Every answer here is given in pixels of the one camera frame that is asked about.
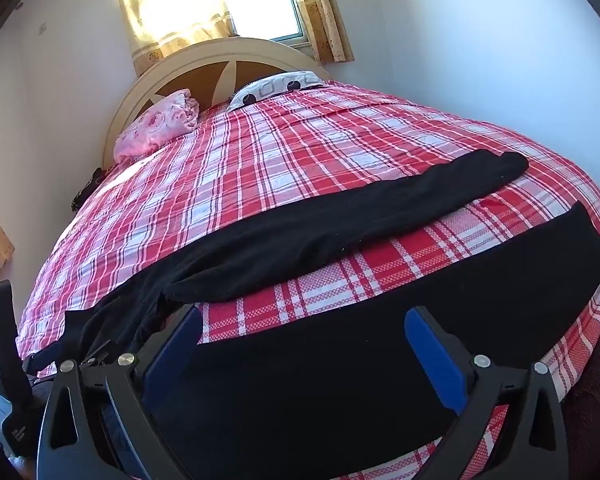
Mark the black pants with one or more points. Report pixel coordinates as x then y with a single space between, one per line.
330 385

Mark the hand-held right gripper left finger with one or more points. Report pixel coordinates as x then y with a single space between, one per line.
172 355

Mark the pink floral pillow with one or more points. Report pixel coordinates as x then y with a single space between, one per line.
155 122

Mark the window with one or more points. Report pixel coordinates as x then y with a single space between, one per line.
265 0

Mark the white patterned pillow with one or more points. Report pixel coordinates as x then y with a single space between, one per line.
275 87

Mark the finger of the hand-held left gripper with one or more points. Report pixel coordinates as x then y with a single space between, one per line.
45 362

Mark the cream wooden headboard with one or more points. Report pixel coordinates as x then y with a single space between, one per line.
200 67

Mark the red plaid bed sheet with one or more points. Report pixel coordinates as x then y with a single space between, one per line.
280 160

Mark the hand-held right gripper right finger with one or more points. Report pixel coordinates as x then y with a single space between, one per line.
437 360

